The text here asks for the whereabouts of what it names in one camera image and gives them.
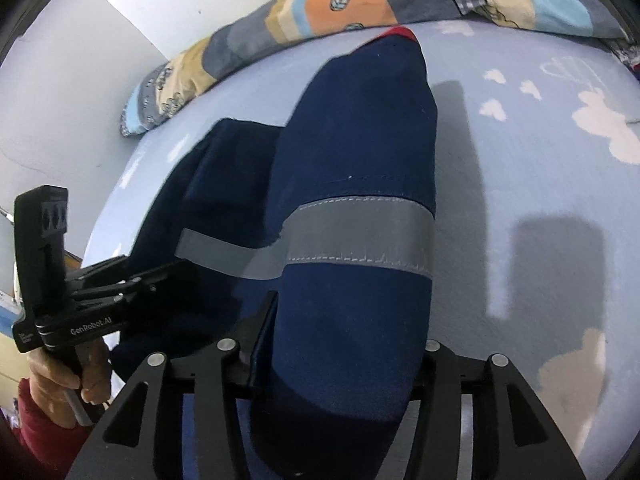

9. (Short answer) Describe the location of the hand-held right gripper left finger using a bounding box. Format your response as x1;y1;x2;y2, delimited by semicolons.
70;290;281;480

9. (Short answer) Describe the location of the patchwork rolled quilt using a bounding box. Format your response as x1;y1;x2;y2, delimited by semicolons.
119;0;632;137

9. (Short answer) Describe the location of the person's left hand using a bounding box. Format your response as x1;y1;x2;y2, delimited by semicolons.
27;340;113;428

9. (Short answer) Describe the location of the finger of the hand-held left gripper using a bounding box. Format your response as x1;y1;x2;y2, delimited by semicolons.
75;259;201;311
65;254;130;288

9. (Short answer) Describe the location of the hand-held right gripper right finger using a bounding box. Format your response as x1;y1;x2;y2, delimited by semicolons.
407;339;586;480

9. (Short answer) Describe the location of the light blue cloud bed blanket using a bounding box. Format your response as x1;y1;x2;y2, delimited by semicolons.
80;17;640;480

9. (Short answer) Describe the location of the colourful patterned cloth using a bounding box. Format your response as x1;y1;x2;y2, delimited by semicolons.
614;40;640;83

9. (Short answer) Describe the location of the navy work jacket red collar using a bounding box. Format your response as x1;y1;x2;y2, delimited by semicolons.
110;25;441;480

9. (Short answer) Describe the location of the person's left forearm red sleeve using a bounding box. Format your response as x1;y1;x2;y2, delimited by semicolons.
0;377;93;480

